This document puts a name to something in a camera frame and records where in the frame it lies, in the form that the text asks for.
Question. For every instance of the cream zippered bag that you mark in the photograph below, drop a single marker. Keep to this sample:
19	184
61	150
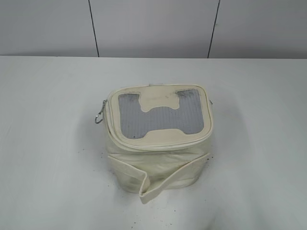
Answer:
157	137

